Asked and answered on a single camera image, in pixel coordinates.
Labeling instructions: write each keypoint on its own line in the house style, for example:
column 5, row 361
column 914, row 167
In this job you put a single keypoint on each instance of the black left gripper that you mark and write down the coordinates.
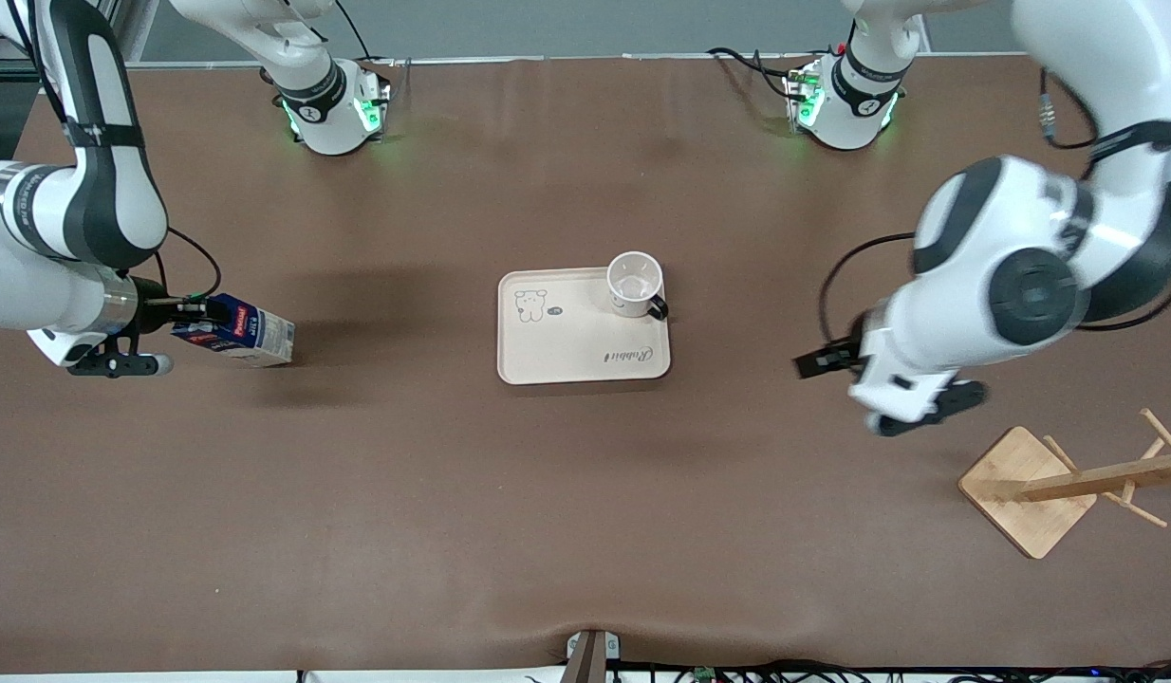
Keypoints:
column 840, row 355

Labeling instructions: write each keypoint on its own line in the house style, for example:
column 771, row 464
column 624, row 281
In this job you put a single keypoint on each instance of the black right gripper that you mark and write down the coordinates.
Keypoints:
column 153, row 310

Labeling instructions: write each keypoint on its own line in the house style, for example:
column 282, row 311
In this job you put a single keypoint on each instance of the blue milk carton green cap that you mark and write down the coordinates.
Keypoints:
column 253, row 337

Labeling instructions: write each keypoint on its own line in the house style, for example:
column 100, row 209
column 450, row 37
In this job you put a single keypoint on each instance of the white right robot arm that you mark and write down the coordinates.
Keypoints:
column 35, row 285

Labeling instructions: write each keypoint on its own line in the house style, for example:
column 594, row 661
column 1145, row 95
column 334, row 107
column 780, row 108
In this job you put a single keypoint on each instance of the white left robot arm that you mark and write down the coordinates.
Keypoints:
column 1022, row 285

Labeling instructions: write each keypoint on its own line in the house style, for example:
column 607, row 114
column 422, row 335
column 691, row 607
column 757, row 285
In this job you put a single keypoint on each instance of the cream rabbit print tray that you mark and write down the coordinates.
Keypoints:
column 576, row 341

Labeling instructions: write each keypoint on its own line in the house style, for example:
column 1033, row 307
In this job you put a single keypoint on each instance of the wooden mug stand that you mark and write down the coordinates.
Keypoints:
column 1022, row 493

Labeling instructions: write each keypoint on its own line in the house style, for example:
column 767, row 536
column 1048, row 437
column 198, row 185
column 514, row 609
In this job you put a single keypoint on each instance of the brown table cover sheet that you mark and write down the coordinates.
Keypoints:
column 585, row 522

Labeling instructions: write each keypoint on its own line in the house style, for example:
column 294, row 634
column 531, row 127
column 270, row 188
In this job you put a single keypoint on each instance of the aluminium frame profile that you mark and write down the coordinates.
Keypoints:
column 130, row 28

